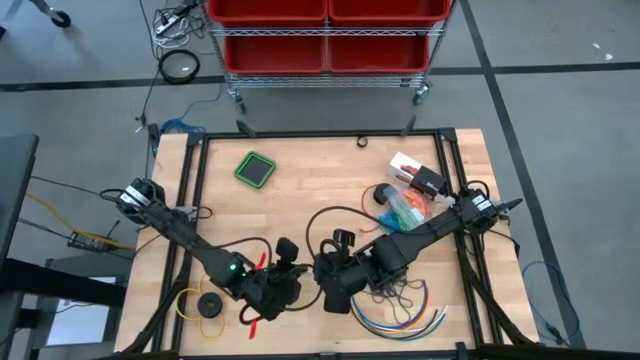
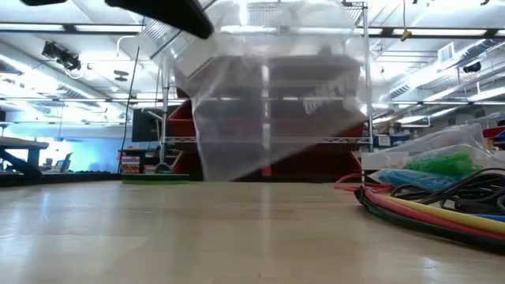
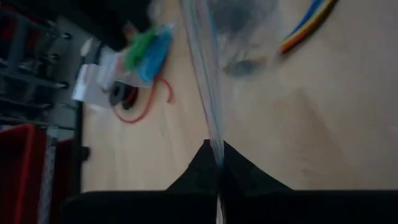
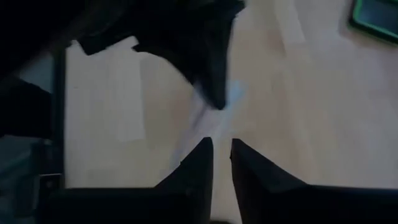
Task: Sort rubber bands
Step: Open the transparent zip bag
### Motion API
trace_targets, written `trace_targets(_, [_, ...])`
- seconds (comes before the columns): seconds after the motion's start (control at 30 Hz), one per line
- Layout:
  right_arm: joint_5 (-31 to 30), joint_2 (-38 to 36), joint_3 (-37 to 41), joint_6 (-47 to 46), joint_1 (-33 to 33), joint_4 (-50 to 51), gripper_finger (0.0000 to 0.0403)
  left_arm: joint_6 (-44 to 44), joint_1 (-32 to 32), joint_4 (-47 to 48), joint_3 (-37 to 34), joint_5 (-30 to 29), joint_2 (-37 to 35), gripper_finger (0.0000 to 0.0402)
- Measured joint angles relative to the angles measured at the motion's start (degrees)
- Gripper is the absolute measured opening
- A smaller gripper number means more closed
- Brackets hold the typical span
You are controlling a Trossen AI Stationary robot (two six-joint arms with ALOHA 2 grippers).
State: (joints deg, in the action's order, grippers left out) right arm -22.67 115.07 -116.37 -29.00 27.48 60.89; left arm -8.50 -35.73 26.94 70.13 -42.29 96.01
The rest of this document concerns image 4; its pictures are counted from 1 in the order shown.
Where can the black pad with green rim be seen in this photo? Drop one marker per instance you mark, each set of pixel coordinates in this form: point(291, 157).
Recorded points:
point(376, 15)

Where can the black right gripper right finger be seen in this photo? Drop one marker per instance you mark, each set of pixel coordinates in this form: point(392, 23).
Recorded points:
point(258, 186)

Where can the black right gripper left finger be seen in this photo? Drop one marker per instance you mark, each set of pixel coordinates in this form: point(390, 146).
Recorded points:
point(196, 180)

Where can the black low furniture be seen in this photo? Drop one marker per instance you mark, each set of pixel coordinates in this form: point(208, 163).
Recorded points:
point(25, 109)

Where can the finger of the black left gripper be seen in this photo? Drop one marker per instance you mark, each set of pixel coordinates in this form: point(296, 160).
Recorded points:
point(208, 68)

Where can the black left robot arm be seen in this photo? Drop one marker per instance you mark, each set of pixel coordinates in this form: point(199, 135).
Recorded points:
point(31, 31)

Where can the clear plastic bags pile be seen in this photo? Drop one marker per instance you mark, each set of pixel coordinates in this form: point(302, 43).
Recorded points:
point(233, 93)

